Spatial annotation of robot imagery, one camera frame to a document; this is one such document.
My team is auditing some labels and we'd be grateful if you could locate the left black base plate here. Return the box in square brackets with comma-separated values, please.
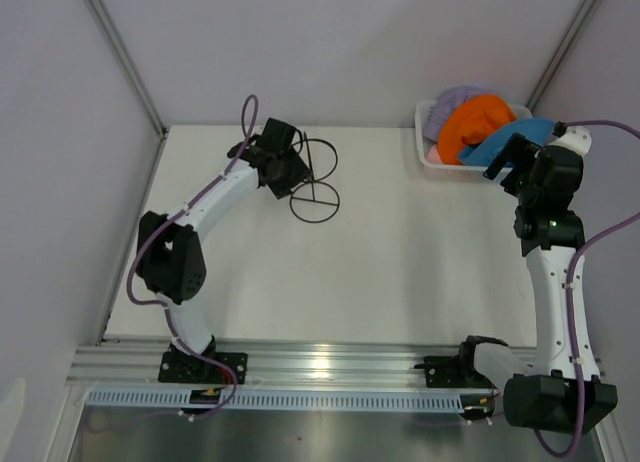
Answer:
[158, 346, 248, 385]

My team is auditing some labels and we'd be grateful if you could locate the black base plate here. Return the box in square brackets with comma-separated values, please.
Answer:
[158, 346, 248, 385]
[414, 355, 493, 389]

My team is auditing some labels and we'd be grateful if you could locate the purple bucket hat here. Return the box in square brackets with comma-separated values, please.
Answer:
[422, 85, 489, 141]

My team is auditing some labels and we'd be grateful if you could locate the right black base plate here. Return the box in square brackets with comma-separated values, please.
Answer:
[414, 355, 493, 389]

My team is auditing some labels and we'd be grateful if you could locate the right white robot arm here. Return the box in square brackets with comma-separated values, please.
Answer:
[455, 126, 618, 435]

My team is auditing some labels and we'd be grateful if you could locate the blue bucket hat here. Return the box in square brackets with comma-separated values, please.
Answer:
[458, 117, 555, 167]

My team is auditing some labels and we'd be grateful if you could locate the white plastic basket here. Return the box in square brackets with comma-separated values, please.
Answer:
[414, 100, 509, 184]

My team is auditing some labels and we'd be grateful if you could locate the aluminium mounting rail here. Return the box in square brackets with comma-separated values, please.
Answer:
[64, 337, 609, 388]

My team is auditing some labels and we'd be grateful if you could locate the orange bucket hat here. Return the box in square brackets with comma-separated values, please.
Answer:
[437, 94, 517, 165]

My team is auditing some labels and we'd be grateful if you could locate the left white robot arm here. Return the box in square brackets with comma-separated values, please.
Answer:
[127, 118, 312, 385]

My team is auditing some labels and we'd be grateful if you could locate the pink bucket hat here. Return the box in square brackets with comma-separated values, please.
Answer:
[426, 144, 443, 165]

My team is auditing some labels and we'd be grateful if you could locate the black wire hat stand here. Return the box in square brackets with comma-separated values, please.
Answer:
[288, 131, 341, 225]

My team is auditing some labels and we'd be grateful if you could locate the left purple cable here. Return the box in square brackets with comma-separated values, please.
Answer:
[124, 94, 261, 423]

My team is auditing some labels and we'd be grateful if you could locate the white slotted cable duct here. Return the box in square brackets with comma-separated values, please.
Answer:
[86, 387, 464, 414]

